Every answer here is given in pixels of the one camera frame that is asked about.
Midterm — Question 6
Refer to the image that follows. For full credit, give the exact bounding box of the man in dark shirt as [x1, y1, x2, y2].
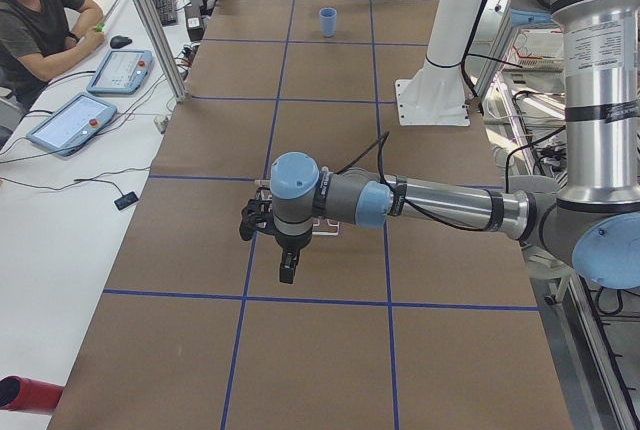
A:
[1, 0, 105, 108]

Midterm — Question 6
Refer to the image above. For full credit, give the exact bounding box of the red cylinder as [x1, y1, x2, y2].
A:
[1, 376, 64, 415]

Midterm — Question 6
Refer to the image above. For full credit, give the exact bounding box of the black computer mouse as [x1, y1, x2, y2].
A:
[109, 35, 132, 49]

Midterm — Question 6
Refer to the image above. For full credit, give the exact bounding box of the near blue teach pendant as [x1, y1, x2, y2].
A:
[26, 93, 117, 157]

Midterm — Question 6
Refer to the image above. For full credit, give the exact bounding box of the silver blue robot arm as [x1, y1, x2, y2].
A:
[270, 0, 639, 289]

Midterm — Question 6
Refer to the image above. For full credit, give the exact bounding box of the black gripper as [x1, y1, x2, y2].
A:
[275, 229, 312, 284]

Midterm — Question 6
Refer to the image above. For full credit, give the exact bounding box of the black keyboard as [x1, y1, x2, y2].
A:
[151, 0, 177, 26]

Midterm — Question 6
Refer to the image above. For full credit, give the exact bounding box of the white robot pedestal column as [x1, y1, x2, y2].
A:
[395, 0, 484, 127]

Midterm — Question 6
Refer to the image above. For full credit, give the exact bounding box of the small black phone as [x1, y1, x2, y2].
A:
[114, 192, 139, 211]

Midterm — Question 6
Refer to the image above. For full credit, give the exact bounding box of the far blue teach pendant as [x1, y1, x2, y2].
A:
[86, 49, 153, 95]

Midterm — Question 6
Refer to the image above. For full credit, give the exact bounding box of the blue teach pendant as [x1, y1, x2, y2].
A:
[86, 49, 153, 95]
[26, 93, 117, 157]

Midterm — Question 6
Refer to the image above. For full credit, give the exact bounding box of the aluminium frame post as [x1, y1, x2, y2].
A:
[133, 0, 187, 103]

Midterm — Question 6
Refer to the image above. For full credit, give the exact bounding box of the blue plastic cup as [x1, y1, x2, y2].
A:
[318, 7, 337, 38]

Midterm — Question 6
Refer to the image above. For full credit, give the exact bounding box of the black power box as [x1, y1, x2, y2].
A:
[184, 0, 205, 42]

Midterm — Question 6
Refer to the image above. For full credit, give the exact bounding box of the white wire cup holder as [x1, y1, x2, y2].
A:
[254, 179, 340, 237]

